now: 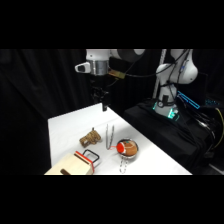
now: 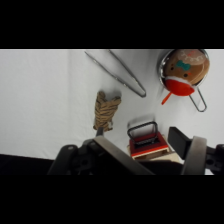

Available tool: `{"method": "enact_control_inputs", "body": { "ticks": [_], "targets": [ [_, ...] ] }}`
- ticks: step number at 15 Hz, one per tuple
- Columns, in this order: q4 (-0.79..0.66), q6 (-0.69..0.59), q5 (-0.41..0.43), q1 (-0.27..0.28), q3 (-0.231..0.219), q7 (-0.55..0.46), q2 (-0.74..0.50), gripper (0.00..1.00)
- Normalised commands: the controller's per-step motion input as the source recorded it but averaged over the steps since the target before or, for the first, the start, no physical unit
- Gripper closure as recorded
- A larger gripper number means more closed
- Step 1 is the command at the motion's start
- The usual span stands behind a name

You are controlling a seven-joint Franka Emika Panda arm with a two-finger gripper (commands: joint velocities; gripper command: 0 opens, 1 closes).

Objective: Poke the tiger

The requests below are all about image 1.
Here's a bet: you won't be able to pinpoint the blue lit control box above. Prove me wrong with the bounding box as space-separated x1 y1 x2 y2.
176 90 202 111

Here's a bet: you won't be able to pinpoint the metal tongs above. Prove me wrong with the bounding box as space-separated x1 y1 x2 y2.
105 123 116 151

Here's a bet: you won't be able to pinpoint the striped plush tiger toy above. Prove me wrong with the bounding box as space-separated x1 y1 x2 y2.
79 127 102 148

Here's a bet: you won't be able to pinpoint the orange ball with red cap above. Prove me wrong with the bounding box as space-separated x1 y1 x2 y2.
116 140 139 158

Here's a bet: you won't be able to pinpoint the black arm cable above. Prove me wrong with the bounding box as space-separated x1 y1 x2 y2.
107 49 192 88

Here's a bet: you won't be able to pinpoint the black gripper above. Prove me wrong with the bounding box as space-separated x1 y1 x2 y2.
90 73 111 112

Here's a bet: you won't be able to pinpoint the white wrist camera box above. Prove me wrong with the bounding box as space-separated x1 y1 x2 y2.
74 61 92 74

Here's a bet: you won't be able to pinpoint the wooden box with red band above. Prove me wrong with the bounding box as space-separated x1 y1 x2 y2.
44 150 96 176

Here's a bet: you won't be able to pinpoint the black wire handle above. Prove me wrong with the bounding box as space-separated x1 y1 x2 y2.
81 149 101 165

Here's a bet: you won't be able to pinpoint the black curtain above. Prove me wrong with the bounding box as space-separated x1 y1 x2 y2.
0 49 224 176

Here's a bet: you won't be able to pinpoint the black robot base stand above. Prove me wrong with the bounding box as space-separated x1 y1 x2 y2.
122 99 224 176

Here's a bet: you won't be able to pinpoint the yellow cable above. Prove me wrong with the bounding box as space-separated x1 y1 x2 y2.
213 107 224 150

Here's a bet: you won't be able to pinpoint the metal wire strainer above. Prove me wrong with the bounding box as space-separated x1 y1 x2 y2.
116 138 139 174

